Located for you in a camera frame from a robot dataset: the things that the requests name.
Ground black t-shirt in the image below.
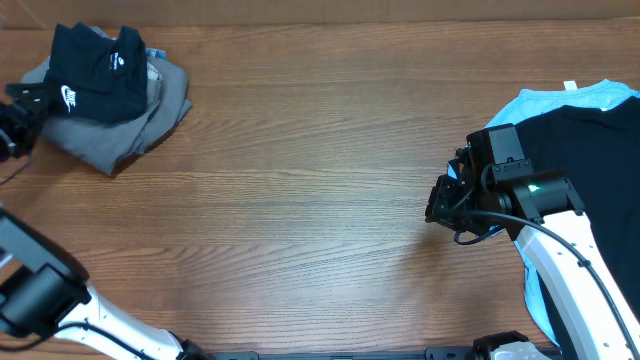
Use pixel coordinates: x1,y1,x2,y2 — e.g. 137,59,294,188
516,97,639,315
44,23,147,125

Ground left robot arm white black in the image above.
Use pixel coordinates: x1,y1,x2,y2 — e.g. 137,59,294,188
1,82,214,360

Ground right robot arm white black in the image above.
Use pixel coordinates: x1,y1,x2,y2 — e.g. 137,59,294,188
425,124,639,359

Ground folded grey trousers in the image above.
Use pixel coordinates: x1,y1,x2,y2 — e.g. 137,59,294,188
22,26,192,175

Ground folded blue white cloth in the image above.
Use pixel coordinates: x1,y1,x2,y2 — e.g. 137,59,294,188
145,48,167,60

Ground black t-shirt in pile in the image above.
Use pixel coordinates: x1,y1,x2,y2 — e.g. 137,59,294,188
516,97,639,315

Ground light blue t-shirt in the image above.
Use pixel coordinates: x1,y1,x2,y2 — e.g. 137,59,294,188
487,79,639,346

